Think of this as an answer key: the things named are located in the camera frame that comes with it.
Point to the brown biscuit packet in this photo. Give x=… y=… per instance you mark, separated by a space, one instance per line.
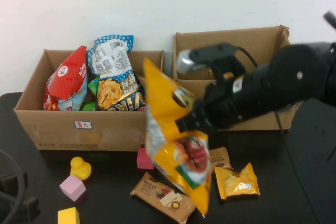
x=157 y=192
x=220 y=155

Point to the yellow foam cube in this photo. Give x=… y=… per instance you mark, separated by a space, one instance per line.
x=68 y=216

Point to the large yellow chef chips bag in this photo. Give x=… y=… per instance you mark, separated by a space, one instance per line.
x=162 y=87

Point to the small yellow snack packet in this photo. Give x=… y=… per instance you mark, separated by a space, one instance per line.
x=236 y=182

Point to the cardboard box with F2 print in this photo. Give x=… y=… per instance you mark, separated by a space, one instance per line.
x=52 y=132

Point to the red shrimp cracker bag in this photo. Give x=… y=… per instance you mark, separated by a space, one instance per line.
x=68 y=74

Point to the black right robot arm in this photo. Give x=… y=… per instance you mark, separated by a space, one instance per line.
x=288 y=77

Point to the pink foam cube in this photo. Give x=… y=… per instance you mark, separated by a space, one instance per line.
x=72 y=187

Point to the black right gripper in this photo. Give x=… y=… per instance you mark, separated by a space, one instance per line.
x=223 y=103

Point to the magenta foam cube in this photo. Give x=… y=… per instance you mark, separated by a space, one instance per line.
x=143 y=161

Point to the green snack bag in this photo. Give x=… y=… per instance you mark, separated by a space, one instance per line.
x=92 y=86

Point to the yellow rubber duck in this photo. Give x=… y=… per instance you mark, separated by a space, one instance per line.
x=80 y=169

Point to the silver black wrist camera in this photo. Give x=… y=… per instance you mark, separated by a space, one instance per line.
x=204 y=56

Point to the blue dotted white snack bag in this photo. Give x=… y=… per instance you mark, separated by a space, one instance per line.
x=110 y=56

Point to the taped cardboard box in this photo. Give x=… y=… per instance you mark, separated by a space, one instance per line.
x=257 y=37

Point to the white sticker on F2 box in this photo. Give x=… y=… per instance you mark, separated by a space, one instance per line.
x=83 y=125

